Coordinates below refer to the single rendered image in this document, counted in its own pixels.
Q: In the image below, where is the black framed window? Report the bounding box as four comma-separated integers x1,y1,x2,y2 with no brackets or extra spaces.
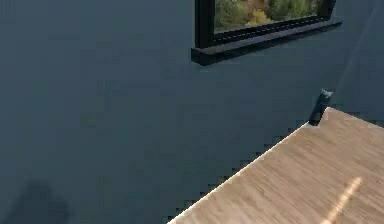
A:
190,0,344,67

